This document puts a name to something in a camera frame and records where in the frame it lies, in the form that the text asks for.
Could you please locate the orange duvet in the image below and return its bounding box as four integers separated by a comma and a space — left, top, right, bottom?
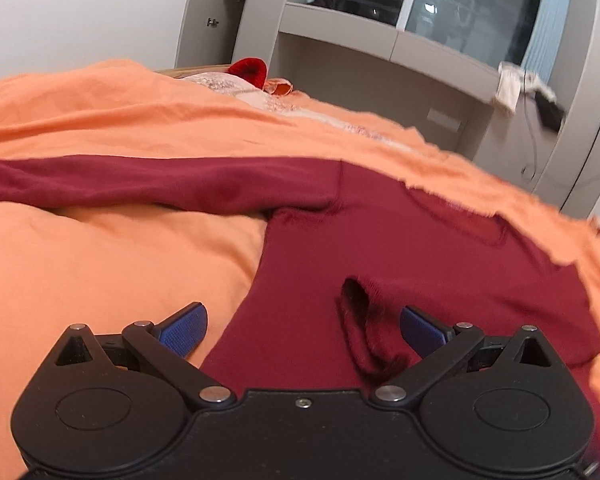
0, 61, 600, 479

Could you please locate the black garment on ledge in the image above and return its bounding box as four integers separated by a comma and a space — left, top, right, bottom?
534, 90, 566, 133

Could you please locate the dark red knit sweater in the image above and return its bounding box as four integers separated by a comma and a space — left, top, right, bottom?
0, 154, 600, 466

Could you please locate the white garment on ledge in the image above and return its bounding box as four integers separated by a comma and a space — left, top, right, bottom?
491, 62, 542, 115

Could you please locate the white wall socket panel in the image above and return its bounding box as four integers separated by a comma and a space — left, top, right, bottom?
427, 108, 462, 132

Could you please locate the right light blue curtain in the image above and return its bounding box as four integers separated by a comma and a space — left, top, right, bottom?
521, 0, 570, 82

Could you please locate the bright red cloth item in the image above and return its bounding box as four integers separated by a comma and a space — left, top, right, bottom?
226, 58, 268, 90

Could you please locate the grey built-in wardrobe unit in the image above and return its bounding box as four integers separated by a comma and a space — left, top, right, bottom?
176, 0, 600, 219

